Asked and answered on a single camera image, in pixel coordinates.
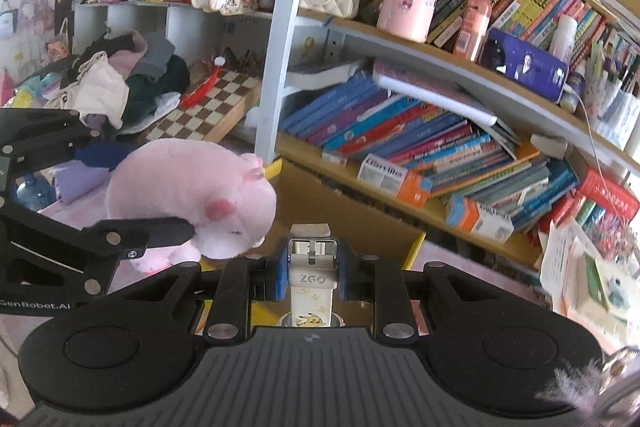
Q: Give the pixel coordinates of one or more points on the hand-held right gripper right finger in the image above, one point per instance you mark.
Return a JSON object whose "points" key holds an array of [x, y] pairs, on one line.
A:
{"points": [[348, 279]]}

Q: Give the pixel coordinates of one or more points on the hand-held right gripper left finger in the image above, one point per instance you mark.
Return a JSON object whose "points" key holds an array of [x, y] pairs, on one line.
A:
{"points": [[280, 279]]}

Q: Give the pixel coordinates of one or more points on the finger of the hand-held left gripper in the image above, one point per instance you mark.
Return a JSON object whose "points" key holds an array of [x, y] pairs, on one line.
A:
{"points": [[50, 132], [150, 232]]}

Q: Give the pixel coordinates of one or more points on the white watch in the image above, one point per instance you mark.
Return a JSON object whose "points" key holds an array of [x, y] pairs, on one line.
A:
{"points": [[312, 279]]}

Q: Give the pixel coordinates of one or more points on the pink plush toy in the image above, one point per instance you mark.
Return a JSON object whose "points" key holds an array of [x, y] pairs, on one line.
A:
{"points": [[190, 187]]}

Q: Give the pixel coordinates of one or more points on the yellow cardboard box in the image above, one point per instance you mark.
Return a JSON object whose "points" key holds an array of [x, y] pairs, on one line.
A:
{"points": [[350, 217]]}

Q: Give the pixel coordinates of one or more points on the pink checked desktop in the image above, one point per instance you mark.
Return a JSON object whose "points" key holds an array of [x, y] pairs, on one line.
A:
{"points": [[450, 262]]}

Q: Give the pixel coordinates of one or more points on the purple cloth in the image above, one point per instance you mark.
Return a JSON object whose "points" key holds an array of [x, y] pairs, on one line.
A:
{"points": [[75, 184]]}

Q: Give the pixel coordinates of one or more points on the blue water jug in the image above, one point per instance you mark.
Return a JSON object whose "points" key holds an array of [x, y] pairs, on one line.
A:
{"points": [[35, 194]]}

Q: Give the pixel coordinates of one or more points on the pile of clothes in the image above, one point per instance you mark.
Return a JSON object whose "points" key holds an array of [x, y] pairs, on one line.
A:
{"points": [[110, 82]]}

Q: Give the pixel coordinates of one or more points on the orange white small box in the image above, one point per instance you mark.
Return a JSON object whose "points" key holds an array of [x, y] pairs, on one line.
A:
{"points": [[395, 179]]}

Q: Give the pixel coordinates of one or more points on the wooden chessboard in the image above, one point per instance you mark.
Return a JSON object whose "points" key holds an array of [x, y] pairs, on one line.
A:
{"points": [[220, 107]]}

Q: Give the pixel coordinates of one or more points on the orange blue small box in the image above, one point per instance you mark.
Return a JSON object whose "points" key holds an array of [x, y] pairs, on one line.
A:
{"points": [[480, 217]]}

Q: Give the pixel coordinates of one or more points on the red tassel ornament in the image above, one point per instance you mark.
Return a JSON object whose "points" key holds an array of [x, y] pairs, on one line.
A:
{"points": [[200, 92]]}

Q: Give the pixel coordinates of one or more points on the side shelf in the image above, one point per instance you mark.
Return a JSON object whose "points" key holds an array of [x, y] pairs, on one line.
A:
{"points": [[150, 12]]}

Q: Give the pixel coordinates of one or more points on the row of colourful books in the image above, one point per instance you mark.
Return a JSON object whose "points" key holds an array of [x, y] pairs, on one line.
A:
{"points": [[400, 127]]}

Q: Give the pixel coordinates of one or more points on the white open book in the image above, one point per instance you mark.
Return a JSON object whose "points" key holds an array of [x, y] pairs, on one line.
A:
{"points": [[320, 74]]}

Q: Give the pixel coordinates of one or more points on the white bookshelf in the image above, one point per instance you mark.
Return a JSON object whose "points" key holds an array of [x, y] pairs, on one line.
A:
{"points": [[280, 57]]}

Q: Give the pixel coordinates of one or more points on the pile of papers and books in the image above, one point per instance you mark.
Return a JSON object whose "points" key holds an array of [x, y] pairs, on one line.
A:
{"points": [[585, 272]]}

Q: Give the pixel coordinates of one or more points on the purple fluffy charm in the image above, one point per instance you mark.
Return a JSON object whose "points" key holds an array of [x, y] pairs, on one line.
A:
{"points": [[580, 382]]}

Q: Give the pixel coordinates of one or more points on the red box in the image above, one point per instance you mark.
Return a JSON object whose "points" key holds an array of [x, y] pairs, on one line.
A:
{"points": [[607, 202]]}

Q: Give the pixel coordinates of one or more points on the purple box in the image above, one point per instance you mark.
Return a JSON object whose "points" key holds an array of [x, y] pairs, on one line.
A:
{"points": [[525, 64]]}

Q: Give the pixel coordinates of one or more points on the pink bottle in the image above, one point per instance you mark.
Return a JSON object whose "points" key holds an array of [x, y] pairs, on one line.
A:
{"points": [[475, 24]]}

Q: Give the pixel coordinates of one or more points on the white pen holders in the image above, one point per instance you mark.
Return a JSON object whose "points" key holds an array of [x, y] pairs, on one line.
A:
{"points": [[615, 107]]}

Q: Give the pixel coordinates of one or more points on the small white bottle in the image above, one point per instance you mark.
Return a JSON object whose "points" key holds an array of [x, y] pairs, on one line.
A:
{"points": [[562, 39]]}

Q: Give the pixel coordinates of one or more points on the row of upright books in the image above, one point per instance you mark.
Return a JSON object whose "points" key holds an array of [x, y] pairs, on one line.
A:
{"points": [[540, 2]]}

